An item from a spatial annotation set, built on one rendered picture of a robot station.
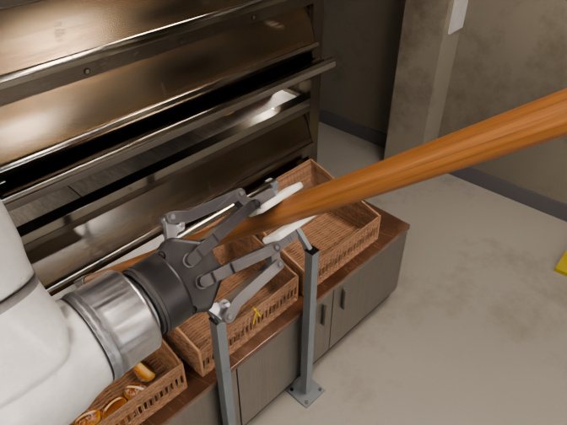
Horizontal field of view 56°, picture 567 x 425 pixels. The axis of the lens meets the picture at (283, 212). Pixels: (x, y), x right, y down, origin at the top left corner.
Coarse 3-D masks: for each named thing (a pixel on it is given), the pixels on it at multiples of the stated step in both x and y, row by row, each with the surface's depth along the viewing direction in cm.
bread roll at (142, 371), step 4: (140, 364) 200; (144, 364) 202; (136, 368) 200; (140, 368) 199; (144, 368) 199; (148, 368) 201; (136, 372) 200; (140, 372) 199; (144, 372) 198; (148, 372) 199; (152, 372) 200; (140, 376) 199; (144, 376) 198; (148, 376) 198; (152, 376) 199; (144, 380) 199; (148, 380) 199
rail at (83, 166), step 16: (320, 64) 230; (288, 80) 219; (240, 96) 204; (208, 112) 195; (176, 128) 187; (128, 144) 176; (96, 160) 169; (64, 176) 163; (16, 192) 155; (32, 192) 158
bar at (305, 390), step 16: (256, 192) 199; (224, 208) 191; (192, 224) 184; (208, 224) 187; (304, 240) 206; (304, 288) 219; (304, 304) 225; (304, 320) 231; (224, 336) 184; (304, 336) 238; (224, 352) 189; (304, 352) 244; (224, 368) 194; (304, 368) 251; (224, 384) 199; (304, 384) 259; (224, 400) 205; (304, 400) 260; (224, 416) 214
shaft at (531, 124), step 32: (480, 128) 39; (512, 128) 37; (544, 128) 35; (384, 160) 48; (416, 160) 44; (448, 160) 42; (480, 160) 40; (320, 192) 55; (352, 192) 51; (384, 192) 49; (256, 224) 66
